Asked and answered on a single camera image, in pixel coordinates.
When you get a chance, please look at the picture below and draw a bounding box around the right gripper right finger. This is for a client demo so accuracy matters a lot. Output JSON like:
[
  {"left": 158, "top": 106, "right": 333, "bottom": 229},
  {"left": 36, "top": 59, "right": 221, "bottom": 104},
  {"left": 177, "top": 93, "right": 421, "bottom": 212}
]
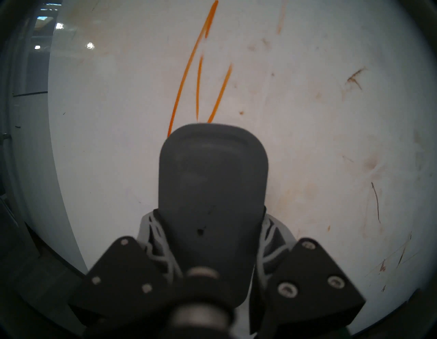
[{"left": 249, "top": 213, "right": 366, "bottom": 334}]

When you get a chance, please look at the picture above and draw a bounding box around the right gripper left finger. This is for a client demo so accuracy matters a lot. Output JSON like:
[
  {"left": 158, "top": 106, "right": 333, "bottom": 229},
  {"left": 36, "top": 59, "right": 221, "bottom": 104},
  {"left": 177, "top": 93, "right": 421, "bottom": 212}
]
[{"left": 68, "top": 209, "right": 187, "bottom": 326}]

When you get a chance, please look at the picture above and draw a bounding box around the dark grey whiteboard eraser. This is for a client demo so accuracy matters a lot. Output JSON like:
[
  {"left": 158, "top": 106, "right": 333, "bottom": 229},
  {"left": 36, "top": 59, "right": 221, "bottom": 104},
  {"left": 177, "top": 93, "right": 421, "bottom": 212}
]
[{"left": 158, "top": 123, "right": 269, "bottom": 307}]

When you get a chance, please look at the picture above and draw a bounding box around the white freestanding whiteboard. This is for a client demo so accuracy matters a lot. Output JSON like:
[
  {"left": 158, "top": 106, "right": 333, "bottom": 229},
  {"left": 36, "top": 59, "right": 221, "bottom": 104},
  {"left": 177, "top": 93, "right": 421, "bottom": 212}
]
[{"left": 48, "top": 0, "right": 437, "bottom": 336}]

